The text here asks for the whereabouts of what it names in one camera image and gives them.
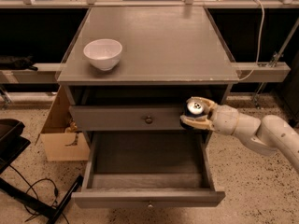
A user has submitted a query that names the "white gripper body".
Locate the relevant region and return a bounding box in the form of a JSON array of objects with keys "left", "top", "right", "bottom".
[{"left": 210, "top": 105, "right": 239, "bottom": 135}]

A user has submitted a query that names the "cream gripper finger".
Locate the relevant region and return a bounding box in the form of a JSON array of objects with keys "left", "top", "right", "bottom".
[
  {"left": 180, "top": 115, "right": 214, "bottom": 131},
  {"left": 191, "top": 97, "right": 217, "bottom": 115}
]

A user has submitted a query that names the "blue pepsi can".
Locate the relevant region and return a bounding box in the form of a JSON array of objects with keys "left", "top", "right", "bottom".
[{"left": 183, "top": 98, "right": 205, "bottom": 118}]

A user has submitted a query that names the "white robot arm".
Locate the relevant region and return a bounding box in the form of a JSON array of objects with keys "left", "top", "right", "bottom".
[{"left": 180, "top": 97, "right": 299, "bottom": 173}]

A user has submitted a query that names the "grey drawer cabinet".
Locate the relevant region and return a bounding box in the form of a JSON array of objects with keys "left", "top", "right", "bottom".
[{"left": 55, "top": 5, "right": 240, "bottom": 135}]

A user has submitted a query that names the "closed grey upper drawer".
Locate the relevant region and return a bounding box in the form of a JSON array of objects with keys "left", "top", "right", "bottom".
[{"left": 69, "top": 105, "right": 183, "bottom": 131}]

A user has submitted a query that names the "open grey drawer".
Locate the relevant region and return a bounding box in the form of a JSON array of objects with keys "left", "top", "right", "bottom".
[{"left": 72, "top": 131, "right": 225, "bottom": 208}]

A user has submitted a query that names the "white bowl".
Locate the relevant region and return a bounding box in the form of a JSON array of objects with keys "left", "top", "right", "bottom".
[{"left": 83, "top": 39, "right": 122, "bottom": 71}]

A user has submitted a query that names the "cardboard box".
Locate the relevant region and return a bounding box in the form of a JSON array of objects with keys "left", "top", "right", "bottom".
[{"left": 40, "top": 87, "right": 90, "bottom": 161}]

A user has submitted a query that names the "white cable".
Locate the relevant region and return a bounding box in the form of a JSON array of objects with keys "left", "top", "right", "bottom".
[{"left": 236, "top": 0, "right": 265, "bottom": 82}]

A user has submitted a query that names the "black floor cable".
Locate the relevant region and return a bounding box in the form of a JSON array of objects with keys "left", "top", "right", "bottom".
[{"left": 8, "top": 164, "right": 70, "bottom": 224}]

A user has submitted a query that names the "black stand frame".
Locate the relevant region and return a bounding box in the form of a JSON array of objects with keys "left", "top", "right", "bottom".
[{"left": 0, "top": 119, "right": 83, "bottom": 224}]

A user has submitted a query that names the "black object on rail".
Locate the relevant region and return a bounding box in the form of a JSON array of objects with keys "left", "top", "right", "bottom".
[{"left": 0, "top": 56, "right": 38, "bottom": 71}]

